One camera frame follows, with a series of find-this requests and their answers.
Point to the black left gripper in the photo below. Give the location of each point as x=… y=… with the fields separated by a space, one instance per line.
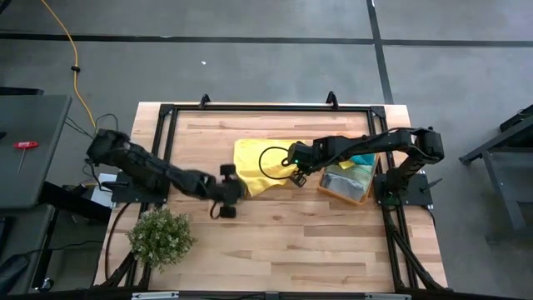
x=229 y=191

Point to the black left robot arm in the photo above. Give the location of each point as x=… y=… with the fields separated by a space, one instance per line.
x=141 y=166

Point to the black metal beam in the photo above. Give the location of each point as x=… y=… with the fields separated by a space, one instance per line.
x=71 y=202

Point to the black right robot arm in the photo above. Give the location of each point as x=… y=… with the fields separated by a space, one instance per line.
x=375 y=143

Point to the silver metal bracket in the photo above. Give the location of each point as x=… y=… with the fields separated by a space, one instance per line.
x=154 y=295
x=387 y=296

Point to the grey metal stand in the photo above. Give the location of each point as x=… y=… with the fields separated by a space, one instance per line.
x=499 y=166

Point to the artificial green plant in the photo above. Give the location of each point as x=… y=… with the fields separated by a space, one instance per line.
x=160 y=237

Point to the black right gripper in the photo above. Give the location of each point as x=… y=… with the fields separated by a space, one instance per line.
x=304 y=158

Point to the grey side table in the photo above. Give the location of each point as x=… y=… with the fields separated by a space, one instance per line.
x=29 y=146

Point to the white flat box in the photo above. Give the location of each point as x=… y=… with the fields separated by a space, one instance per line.
x=98 y=196

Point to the grey microfiber towel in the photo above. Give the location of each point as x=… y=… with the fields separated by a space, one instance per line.
x=343 y=187

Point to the teal microfiber towel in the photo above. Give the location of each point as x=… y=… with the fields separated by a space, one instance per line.
x=364 y=159

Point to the black aluminium frame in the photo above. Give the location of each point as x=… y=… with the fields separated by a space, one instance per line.
x=270 y=108

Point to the green microfiber towel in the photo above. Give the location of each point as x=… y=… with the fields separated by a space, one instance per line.
x=354 y=173

